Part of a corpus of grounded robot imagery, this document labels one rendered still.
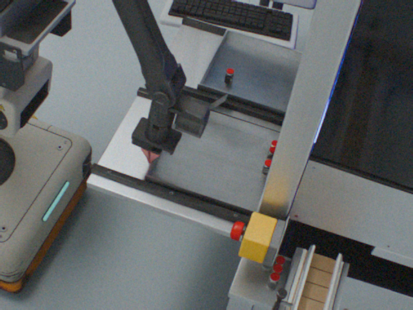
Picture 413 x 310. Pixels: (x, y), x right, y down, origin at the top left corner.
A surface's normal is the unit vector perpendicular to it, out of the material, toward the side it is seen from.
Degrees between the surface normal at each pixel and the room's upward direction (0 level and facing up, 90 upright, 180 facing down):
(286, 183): 90
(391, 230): 90
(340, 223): 90
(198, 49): 0
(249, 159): 0
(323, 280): 0
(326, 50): 90
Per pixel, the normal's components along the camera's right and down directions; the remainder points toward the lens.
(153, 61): -0.32, 0.61
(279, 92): 0.12, -0.65
